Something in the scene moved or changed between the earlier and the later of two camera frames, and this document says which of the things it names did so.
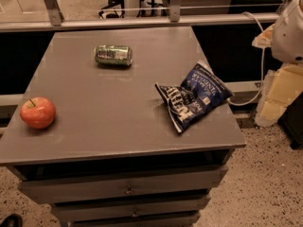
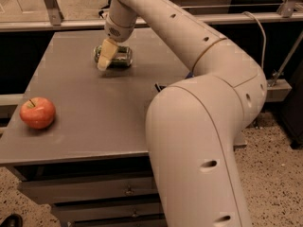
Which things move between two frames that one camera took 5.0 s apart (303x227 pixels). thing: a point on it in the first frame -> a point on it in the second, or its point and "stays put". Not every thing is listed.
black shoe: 12,220 stays put
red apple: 38,113 stays put
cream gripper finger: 281,88 -> 109,47
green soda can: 115,55 stays put
